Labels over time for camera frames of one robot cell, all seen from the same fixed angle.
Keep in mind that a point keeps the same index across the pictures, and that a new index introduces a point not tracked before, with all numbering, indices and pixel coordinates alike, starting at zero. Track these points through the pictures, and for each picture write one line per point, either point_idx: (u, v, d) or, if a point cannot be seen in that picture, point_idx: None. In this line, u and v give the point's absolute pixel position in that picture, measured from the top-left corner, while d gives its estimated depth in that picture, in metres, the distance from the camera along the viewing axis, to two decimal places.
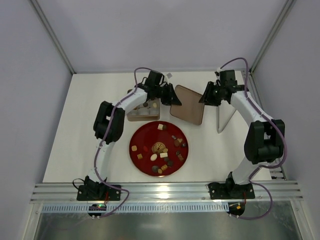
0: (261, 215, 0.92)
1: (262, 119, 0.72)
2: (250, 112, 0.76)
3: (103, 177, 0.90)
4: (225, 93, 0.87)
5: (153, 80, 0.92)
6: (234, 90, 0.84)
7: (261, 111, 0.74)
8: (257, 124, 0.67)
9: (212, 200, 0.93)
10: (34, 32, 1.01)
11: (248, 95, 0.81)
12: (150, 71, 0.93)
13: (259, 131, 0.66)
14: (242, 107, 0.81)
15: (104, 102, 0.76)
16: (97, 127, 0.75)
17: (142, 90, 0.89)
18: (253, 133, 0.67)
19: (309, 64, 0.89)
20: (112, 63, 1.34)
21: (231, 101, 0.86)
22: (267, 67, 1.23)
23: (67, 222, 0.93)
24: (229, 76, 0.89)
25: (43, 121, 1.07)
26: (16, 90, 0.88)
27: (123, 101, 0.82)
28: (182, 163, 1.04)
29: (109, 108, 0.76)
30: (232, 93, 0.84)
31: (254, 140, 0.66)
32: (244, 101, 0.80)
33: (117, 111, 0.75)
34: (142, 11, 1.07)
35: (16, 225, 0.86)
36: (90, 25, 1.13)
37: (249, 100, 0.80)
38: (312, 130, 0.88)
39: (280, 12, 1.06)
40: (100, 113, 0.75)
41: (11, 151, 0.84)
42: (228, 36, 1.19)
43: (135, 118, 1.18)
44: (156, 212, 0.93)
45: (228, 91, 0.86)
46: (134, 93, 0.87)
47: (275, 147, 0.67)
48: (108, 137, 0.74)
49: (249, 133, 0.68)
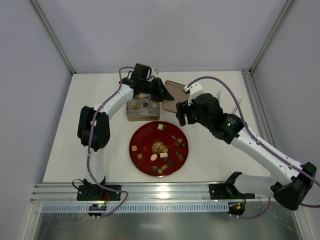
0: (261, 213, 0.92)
1: (294, 171, 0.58)
2: (275, 164, 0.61)
3: (98, 179, 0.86)
4: (222, 135, 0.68)
5: (140, 74, 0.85)
6: (231, 130, 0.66)
7: (288, 161, 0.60)
8: (296, 184, 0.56)
9: (212, 200, 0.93)
10: (33, 32, 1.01)
11: (258, 138, 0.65)
12: (136, 64, 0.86)
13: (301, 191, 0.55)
14: (255, 154, 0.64)
15: (85, 107, 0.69)
16: (81, 134, 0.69)
17: (128, 86, 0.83)
18: (294, 195, 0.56)
19: (309, 64, 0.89)
20: (112, 63, 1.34)
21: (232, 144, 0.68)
22: (267, 67, 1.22)
23: (67, 222, 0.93)
24: (212, 108, 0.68)
25: (42, 121, 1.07)
26: (16, 90, 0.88)
27: (106, 102, 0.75)
28: (181, 163, 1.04)
29: (91, 113, 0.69)
30: (234, 138, 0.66)
31: (297, 201, 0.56)
32: (258, 148, 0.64)
33: (100, 116, 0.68)
34: (141, 10, 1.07)
35: (17, 225, 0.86)
36: (90, 24, 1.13)
37: (262, 144, 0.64)
38: (312, 130, 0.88)
39: (280, 11, 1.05)
40: (81, 119, 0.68)
41: (11, 151, 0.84)
42: (228, 36, 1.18)
43: (135, 118, 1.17)
44: (157, 212, 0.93)
45: (224, 132, 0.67)
46: (119, 91, 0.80)
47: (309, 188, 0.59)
48: (93, 143, 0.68)
49: (286, 192, 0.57)
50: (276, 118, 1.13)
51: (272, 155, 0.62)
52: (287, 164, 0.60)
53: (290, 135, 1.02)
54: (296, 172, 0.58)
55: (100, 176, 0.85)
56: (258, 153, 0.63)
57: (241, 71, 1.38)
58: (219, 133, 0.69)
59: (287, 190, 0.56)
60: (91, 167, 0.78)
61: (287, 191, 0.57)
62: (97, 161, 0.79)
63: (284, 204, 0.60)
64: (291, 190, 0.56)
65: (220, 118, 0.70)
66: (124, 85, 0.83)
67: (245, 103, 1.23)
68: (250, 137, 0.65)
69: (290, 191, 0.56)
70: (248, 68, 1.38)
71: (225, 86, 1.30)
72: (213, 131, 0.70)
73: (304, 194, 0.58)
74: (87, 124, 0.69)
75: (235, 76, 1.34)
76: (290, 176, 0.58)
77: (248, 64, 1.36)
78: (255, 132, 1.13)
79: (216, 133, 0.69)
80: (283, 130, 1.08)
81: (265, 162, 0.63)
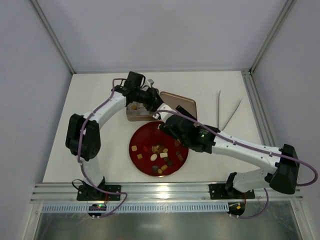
0: (260, 212, 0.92)
1: (276, 157, 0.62)
2: (257, 156, 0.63)
3: (97, 183, 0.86)
4: (200, 147, 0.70)
5: (133, 82, 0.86)
6: (207, 141, 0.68)
7: (266, 150, 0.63)
8: (283, 169, 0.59)
9: (212, 200, 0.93)
10: (33, 32, 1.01)
11: (232, 139, 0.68)
12: (129, 73, 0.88)
13: (288, 173, 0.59)
14: (236, 154, 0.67)
15: (75, 115, 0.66)
16: (70, 143, 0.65)
17: (120, 94, 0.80)
18: (285, 179, 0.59)
19: (309, 64, 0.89)
20: (112, 63, 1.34)
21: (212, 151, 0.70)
22: (267, 67, 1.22)
23: (67, 222, 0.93)
24: (182, 127, 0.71)
25: (43, 121, 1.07)
26: (16, 90, 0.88)
27: (97, 110, 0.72)
28: (182, 163, 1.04)
29: (80, 122, 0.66)
30: (213, 146, 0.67)
31: (290, 183, 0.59)
32: (234, 148, 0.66)
33: (90, 124, 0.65)
34: (141, 10, 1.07)
35: (17, 225, 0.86)
36: (90, 24, 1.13)
37: (238, 144, 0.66)
38: (312, 130, 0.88)
39: (280, 12, 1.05)
40: (70, 128, 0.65)
41: (11, 151, 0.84)
42: (228, 36, 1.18)
43: (135, 118, 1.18)
44: (156, 212, 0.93)
45: (202, 144, 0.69)
46: (111, 98, 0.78)
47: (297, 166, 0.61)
48: (82, 153, 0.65)
49: (279, 179, 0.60)
50: (276, 119, 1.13)
51: (250, 150, 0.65)
52: (267, 153, 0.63)
53: (290, 136, 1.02)
54: (278, 158, 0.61)
55: (97, 179, 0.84)
56: (238, 153, 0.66)
57: (241, 71, 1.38)
58: (198, 147, 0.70)
59: (278, 177, 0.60)
60: (87, 173, 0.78)
61: (278, 177, 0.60)
62: (93, 166, 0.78)
63: (284, 190, 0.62)
64: (280, 175, 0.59)
65: (193, 131, 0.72)
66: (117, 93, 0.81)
67: (245, 103, 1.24)
68: (224, 140, 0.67)
69: (280, 177, 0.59)
70: (248, 68, 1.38)
71: (225, 86, 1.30)
72: (192, 147, 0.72)
73: (295, 174, 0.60)
74: (76, 133, 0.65)
75: (235, 76, 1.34)
76: (274, 164, 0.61)
77: (248, 64, 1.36)
78: (255, 132, 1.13)
79: (196, 148, 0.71)
80: (283, 130, 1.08)
81: (247, 159, 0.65)
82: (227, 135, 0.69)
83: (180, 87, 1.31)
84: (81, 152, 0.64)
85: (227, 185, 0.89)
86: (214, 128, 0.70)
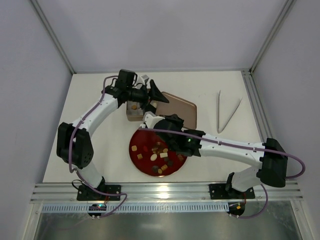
0: (259, 212, 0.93)
1: (260, 153, 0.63)
2: (241, 153, 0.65)
3: (95, 185, 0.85)
4: (188, 152, 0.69)
5: (125, 81, 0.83)
6: (194, 145, 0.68)
7: (250, 146, 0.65)
8: (268, 162, 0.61)
9: (212, 200, 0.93)
10: (33, 32, 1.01)
11: (218, 139, 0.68)
12: (120, 70, 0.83)
13: (273, 166, 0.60)
14: (223, 154, 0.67)
15: (64, 124, 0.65)
16: (61, 153, 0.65)
17: (111, 96, 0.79)
18: (272, 172, 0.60)
19: (309, 64, 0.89)
20: (112, 63, 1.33)
21: (202, 154, 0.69)
22: (267, 67, 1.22)
23: (67, 222, 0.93)
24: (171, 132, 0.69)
25: (43, 121, 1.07)
26: (16, 90, 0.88)
27: (87, 117, 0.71)
28: (182, 163, 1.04)
29: (70, 130, 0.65)
30: (199, 149, 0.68)
31: (277, 177, 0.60)
32: (221, 148, 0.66)
33: (79, 133, 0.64)
34: (141, 10, 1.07)
35: (17, 225, 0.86)
36: (90, 24, 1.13)
37: (224, 143, 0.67)
38: (312, 130, 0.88)
39: (280, 12, 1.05)
40: (60, 137, 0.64)
41: (12, 151, 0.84)
42: (228, 36, 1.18)
43: (136, 118, 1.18)
44: (156, 212, 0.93)
45: (190, 149, 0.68)
46: (101, 102, 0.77)
47: (284, 159, 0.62)
48: (74, 161, 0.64)
49: (266, 174, 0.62)
50: (276, 119, 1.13)
51: (236, 148, 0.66)
52: (251, 149, 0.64)
53: (289, 136, 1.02)
54: (262, 153, 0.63)
55: (95, 180, 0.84)
56: (224, 153, 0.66)
57: (241, 71, 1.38)
58: (186, 152, 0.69)
59: (264, 171, 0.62)
60: (84, 177, 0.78)
61: (265, 172, 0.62)
62: (90, 170, 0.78)
63: (274, 185, 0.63)
64: (267, 169, 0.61)
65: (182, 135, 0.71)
66: (107, 95, 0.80)
67: (245, 103, 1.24)
68: (209, 142, 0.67)
69: (267, 171, 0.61)
70: (248, 68, 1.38)
71: (225, 86, 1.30)
72: (180, 152, 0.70)
73: (282, 167, 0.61)
74: (66, 142, 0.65)
75: (235, 76, 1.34)
76: (258, 158, 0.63)
77: (248, 64, 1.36)
78: (255, 132, 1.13)
79: (183, 152, 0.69)
80: (283, 130, 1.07)
81: (233, 157, 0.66)
82: (212, 136, 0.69)
83: (180, 87, 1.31)
84: (73, 160, 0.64)
85: (227, 185, 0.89)
86: (199, 132, 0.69)
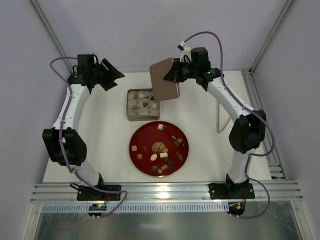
0: (259, 214, 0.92)
1: (245, 112, 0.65)
2: (232, 104, 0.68)
3: (93, 183, 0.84)
4: (200, 80, 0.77)
5: (86, 66, 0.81)
6: (210, 77, 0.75)
7: (243, 104, 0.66)
8: (242, 119, 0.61)
9: (212, 200, 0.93)
10: (33, 33, 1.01)
11: (227, 84, 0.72)
12: (77, 57, 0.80)
13: (245, 127, 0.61)
14: (221, 97, 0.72)
15: (46, 130, 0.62)
16: (55, 157, 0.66)
17: (79, 84, 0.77)
18: (237, 128, 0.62)
19: (309, 65, 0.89)
20: (113, 63, 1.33)
21: (208, 88, 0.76)
22: (266, 67, 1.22)
23: (67, 222, 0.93)
24: (201, 58, 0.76)
25: (43, 121, 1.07)
26: (16, 90, 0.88)
27: (65, 115, 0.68)
28: (181, 163, 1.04)
29: (55, 133, 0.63)
30: (209, 82, 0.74)
31: (241, 136, 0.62)
32: (222, 90, 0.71)
33: (66, 134, 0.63)
34: (141, 10, 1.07)
35: (17, 225, 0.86)
36: (90, 24, 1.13)
37: (227, 89, 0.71)
38: (312, 130, 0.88)
39: (280, 12, 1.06)
40: (48, 145, 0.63)
41: (11, 151, 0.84)
42: (228, 36, 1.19)
43: (135, 118, 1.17)
44: (156, 212, 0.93)
45: (204, 79, 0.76)
46: (72, 95, 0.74)
47: (257, 135, 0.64)
48: (72, 161, 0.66)
49: (234, 126, 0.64)
50: (276, 119, 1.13)
51: (232, 97, 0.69)
52: (241, 106, 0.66)
53: (290, 136, 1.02)
54: (246, 112, 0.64)
55: (94, 179, 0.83)
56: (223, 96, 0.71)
57: (241, 71, 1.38)
58: (199, 80, 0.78)
59: (235, 126, 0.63)
60: (83, 177, 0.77)
61: (236, 127, 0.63)
62: (87, 168, 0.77)
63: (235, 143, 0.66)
64: (237, 124, 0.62)
65: (206, 68, 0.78)
66: (74, 85, 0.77)
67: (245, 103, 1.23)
68: (219, 82, 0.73)
69: (235, 125, 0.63)
70: (248, 68, 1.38)
71: None
72: (196, 78, 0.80)
73: (251, 136, 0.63)
74: (57, 146, 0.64)
75: (235, 76, 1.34)
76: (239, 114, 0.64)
77: (248, 64, 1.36)
78: None
79: (198, 79, 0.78)
80: (283, 130, 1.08)
81: (226, 103, 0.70)
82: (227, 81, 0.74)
83: (180, 87, 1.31)
84: (71, 160, 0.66)
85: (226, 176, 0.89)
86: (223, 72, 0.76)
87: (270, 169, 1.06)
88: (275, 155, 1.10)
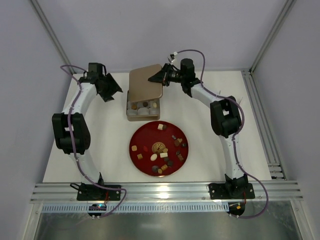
0: (257, 214, 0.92)
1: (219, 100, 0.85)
2: (208, 97, 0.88)
3: (95, 179, 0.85)
4: (186, 90, 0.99)
5: (95, 71, 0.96)
6: (192, 85, 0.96)
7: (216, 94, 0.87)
8: (215, 103, 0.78)
9: (212, 200, 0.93)
10: (33, 33, 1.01)
11: (204, 85, 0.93)
12: (88, 65, 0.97)
13: (218, 110, 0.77)
14: (201, 95, 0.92)
15: (56, 115, 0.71)
16: (60, 143, 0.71)
17: (87, 83, 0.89)
18: (213, 112, 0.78)
19: (308, 65, 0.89)
20: (112, 63, 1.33)
21: (192, 94, 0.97)
22: (266, 67, 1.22)
23: (67, 222, 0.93)
24: (188, 71, 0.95)
25: (43, 121, 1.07)
26: (16, 90, 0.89)
27: (74, 104, 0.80)
28: (182, 163, 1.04)
29: (63, 118, 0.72)
30: (191, 88, 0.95)
31: (217, 118, 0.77)
32: (201, 90, 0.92)
33: (74, 117, 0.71)
34: (141, 10, 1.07)
35: (17, 225, 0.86)
36: (90, 24, 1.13)
37: (205, 89, 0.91)
38: (312, 130, 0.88)
39: (281, 12, 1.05)
40: (56, 129, 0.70)
41: (11, 151, 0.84)
42: (228, 36, 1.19)
43: (135, 118, 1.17)
44: (156, 212, 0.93)
45: (187, 88, 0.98)
46: (82, 90, 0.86)
47: (234, 118, 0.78)
48: (77, 146, 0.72)
49: (211, 113, 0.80)
50: (276, 119, 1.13)
51: (208, 93, 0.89)
52: (214, 96, 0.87)
53: (290, 135, 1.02)
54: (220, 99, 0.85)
55: (95, 175, 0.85)
56: (202, 95, 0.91)
57: (241, 71, 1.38)
58: (184, 89, 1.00)
59: (211, 110, 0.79)
60: (84, 170, 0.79)
61: (212, 112, 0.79)
62: (89, 161, 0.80)
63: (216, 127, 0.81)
64: (212, 109, 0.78)
65: (191, 79, 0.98)
66: (84, 83, 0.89)
67: (246, 103, 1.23)
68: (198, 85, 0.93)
69: (211, 110, 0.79)
70: (248, 68, 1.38)
71: (225, 86, 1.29)
72: (183, 87, 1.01)
73: (227, 119, 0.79)
74: (64, 131, 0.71)
75: (235, 76, 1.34)
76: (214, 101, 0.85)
77: (248, 64, 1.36)
78: (255, 132, 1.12)
79: (183, 88, 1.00)
80: (283, 130, 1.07)
81: (205, 100, 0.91)
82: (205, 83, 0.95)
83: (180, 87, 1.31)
84: (76, 146, 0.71)
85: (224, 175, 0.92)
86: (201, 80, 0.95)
87: (270, 169, 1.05)
88: (275, 155, 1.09)
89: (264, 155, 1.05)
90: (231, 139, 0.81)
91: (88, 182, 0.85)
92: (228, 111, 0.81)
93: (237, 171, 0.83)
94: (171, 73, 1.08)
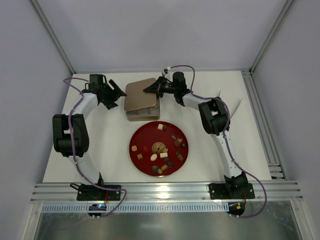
0: (255, 213, 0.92)
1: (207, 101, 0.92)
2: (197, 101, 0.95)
3: (94, 180, 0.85)
4: (179, 100, 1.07)
5: (96, 83, 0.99)
6: (183, 95, 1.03)
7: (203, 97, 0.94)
8: (202, 104, 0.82)
9: (212, 200, 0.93)
10: (33, 33, 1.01)
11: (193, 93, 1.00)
12: (89, 76, 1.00)
13: (204, 109, 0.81)
14: (192, 102, 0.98)
15: (56, 115, 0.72)
16: (58, 145, 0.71)
17: (90, 93, 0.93)
18: (201, 112, 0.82)
19: (308, 65, 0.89)
20: (113, 62, 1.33)
21: (185, 103, 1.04)
22: (266, 67, 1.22)
23: (66, 222, 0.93)
24: (181, 84, 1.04)
25: (43, 120, 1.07)
26: (16, 90, 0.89)
27: (76, 107, 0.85)
28: (182, 163, 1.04)
29: (63, 119, 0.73)
30: (183, 97, 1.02)
31: (205, 117, 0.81)
32: (191, 98, 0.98)
33: (74, 119, 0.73)
34: (140, 10, 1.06)
35: (16, 225, 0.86)
36: (90, 24, 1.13)
37: (194, 95, 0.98)
38: (312, 130, 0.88)
39: (281, 11, 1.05)
40: (56, 129, 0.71)
41: (11, 151, 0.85)
42: (227, 36, 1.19)
43: (135, 118, 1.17)
44: (157, 212, 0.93)
45: (180, 99, 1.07)
46: (84, 97, 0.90)
47: (222, 117, 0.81)
48: (76, 149, 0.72)
49: (200, 114, 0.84)
50: (276, 119, 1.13)
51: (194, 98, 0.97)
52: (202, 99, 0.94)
53: (290, 136, 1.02)
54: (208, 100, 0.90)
55: (95, 176, 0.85)
56: (193, 101, 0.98)
57: (241, 71, 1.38)
58: (177, 99, 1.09)
59: (199, 111, 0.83)
60: (83, 171, 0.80)
61: (200, 112, 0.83)
62: (88, 163, 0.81)
63: (206, 127, 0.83)
64: (200, 109, 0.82)
65: (183, 91, 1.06)
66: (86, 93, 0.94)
67: (246, 103, 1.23)
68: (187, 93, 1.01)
69: (200, 111, 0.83)
70: (248, 68, 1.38)
71: (225, 86, 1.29)
72: (176, 98, 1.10)
73: (215, 117, 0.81)
74: (63, 132, 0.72)
75: (235, 76, 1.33)
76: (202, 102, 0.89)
77: (248, 64, 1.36)
78: (255, 132, 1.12)
79: (177, 98, 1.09)
80: (283, 130, 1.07)
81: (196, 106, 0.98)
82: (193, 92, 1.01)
83: None
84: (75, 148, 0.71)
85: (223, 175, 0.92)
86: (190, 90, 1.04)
87: (270, 169, 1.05)
88: (275, 155, 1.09)
89: (263, 155, 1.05)
90: (222, 136, 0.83)
91: (88, 183, 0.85)
92: (216, 110, 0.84)
93: (234, 169, 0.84)
94: (164, 85, 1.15)
